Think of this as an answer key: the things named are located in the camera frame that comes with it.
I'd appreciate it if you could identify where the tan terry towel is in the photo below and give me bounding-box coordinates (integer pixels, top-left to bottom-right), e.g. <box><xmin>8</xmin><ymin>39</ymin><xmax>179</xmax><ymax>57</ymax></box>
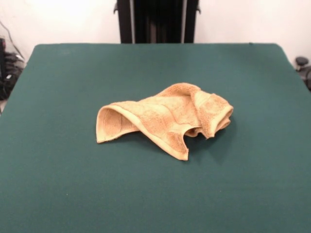
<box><xmin>96</xmin><ymin>83</ymin><xmax>234</xmax><ymax>161</ymax></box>

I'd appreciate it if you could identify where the dark green table cloth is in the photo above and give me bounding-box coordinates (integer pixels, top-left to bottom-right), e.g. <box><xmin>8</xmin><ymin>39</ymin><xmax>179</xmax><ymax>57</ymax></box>
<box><xmin>0</xmin><ymin>43</ymin><xmax>311</xmax><ymax>233</ymax></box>

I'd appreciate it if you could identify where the black equipment pile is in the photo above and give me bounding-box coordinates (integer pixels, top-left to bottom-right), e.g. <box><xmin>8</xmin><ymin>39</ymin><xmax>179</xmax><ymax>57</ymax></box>
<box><xmin>0</xmin><ymin>37</ymin><xmax>26</xmax><ymax>100</ymax></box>

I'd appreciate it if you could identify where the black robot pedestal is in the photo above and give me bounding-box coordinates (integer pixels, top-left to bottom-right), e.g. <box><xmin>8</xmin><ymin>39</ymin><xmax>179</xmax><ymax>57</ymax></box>
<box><xmin>113</xmin><ymin>0</ymin><xmax>202</xmax><ymax>44</ymax></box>

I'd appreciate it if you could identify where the dark pedestal leg with knob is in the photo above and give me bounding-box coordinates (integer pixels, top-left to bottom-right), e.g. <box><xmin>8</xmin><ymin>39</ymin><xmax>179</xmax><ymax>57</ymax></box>
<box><xmin>295</xmin><ymin>56</ymin><xmax>311</xmax><ymax>92</ymax></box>

